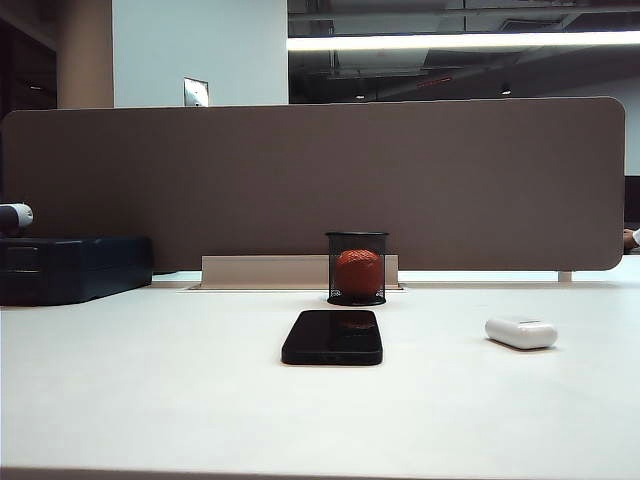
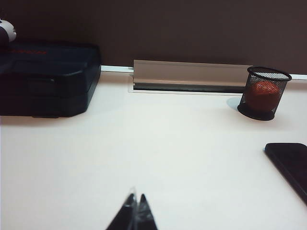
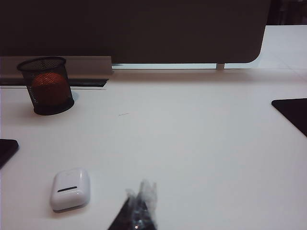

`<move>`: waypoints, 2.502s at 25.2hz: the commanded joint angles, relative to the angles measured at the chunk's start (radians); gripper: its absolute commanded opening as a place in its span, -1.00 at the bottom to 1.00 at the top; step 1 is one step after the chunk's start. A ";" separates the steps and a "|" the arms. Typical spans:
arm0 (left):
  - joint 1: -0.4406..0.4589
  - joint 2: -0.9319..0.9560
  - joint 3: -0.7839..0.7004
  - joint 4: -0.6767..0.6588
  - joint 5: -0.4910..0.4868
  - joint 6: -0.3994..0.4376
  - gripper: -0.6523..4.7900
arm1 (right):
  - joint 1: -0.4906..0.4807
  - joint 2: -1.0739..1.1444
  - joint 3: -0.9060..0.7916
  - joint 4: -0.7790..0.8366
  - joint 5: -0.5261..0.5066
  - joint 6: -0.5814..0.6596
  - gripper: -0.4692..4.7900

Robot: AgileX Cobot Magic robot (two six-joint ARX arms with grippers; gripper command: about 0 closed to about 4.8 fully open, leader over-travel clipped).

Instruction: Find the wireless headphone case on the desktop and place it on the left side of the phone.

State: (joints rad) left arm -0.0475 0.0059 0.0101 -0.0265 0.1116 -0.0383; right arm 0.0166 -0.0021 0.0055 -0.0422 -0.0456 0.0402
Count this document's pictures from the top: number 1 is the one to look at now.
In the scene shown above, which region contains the white and dark cylinder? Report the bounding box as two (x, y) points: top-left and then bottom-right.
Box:
(0, 202), (35, 236)

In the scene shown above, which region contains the orange ball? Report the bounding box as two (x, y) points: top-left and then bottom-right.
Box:
(334, 248), (382, 297)

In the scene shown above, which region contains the white wireless earbud case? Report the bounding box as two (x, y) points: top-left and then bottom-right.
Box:
(484, 316), (559, 351)

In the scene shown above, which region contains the black mesh pen holder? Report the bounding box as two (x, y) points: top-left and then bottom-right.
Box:
(324, 231), (390, 307)

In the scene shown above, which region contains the dark blue plastic case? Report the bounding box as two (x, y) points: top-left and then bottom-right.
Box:
(0, 234), (154, 307)

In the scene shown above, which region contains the black smartphone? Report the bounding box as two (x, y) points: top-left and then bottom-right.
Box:
(280, 308), (385, 367)

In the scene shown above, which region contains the long ceiling light strip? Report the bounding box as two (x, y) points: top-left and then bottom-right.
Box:
(287, 30), (640, 51)

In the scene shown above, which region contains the beige round column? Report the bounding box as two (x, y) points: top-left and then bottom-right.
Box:
(56, 0), (115, 109)

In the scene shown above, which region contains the brown desk partition panel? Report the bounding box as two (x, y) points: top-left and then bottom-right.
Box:
(0, 96), (627, 274)

